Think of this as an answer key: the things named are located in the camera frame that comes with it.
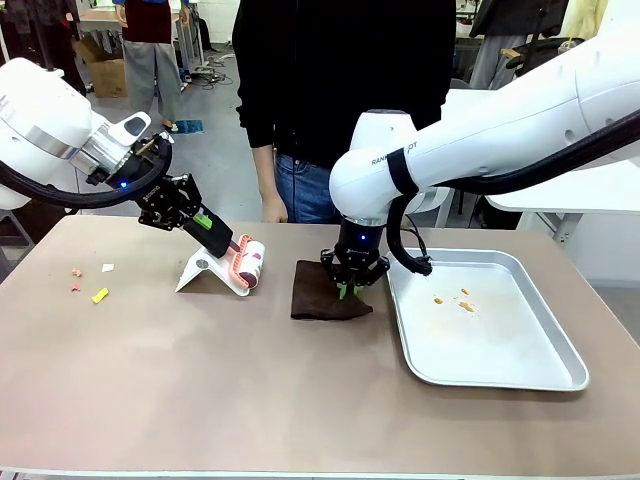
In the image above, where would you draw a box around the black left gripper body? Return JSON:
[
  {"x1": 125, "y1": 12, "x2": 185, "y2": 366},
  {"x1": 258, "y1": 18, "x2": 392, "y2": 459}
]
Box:
[{"x1": 137, "y1": 172, "x2": 204, "y2": 232}]

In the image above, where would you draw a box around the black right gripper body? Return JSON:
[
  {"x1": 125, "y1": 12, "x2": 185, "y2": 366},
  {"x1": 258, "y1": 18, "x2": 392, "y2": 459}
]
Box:
[{"x1": 319, "y1": 213, "x2": 392, "y2": 292}]

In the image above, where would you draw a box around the dark brown cloth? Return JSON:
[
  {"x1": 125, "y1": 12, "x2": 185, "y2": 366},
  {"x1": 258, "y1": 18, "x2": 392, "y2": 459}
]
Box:
[{"x1": 290, "y1": 258, "x2": 375, "y2": 322}]

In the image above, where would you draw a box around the pink lint roller black handle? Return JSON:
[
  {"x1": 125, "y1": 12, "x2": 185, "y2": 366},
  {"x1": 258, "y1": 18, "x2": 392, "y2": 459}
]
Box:
[{"x1": 182, "y1": 214, "x2": 268, "y2": 292}]

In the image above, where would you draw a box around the person's bare right forearm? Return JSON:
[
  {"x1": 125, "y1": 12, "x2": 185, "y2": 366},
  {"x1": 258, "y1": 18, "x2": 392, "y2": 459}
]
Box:
[{"x1": 249, "y1": 143, "x2": 282, "y2": 199}]

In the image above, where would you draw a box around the person's right hand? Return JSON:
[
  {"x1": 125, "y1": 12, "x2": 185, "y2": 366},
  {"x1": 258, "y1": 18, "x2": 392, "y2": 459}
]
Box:
[{"x1": 260, "y1": 191, "x2": 290, "y2": 224}]

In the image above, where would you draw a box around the white lint roller stand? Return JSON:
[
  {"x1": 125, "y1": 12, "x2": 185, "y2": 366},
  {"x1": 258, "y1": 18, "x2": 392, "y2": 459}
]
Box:
[{"x1": 174, "y1": 245, "x2": 251, "y2": 298}]

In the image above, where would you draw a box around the silver metal tray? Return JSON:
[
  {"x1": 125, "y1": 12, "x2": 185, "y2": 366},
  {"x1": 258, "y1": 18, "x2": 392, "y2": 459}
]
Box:
[{"x1": 384, "y1": 247, "x2": 592, "y2": 393}]

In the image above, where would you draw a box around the bystander in grey trousers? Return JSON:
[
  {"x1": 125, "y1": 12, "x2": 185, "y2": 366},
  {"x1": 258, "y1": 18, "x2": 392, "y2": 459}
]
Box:
[{"x1": 112, "y1": 0, "x2": 192, "y2": 132}]

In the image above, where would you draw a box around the brown cardboard box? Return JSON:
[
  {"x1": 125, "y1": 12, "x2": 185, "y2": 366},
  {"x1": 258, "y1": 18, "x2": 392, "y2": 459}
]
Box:
[{"x1": 74, "y1": 37, "x2": 129, "y2": 99}]

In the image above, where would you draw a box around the person in black sweater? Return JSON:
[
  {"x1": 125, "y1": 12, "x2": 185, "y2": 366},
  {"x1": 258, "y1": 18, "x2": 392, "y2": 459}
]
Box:
[{"x1": 232, "y1": 0, "x2": 458, "y2": 225}]

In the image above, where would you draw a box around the bystander in dark clothes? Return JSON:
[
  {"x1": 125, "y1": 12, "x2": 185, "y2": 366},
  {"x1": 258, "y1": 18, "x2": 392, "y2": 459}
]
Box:
[{"x1": 0, "y1": 0, "x2": 87, "y2": 96}]

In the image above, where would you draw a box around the white side table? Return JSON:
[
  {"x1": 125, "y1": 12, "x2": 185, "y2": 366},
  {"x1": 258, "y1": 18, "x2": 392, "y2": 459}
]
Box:
[{"x1": 447, "y1": 88, "x2": 640, "y2": 236}]

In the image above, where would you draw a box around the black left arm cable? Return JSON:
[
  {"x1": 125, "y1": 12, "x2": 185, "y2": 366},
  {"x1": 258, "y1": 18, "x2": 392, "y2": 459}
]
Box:
[{"x1": 0, "y1": 132, "x2": 175, "y2": 210}]

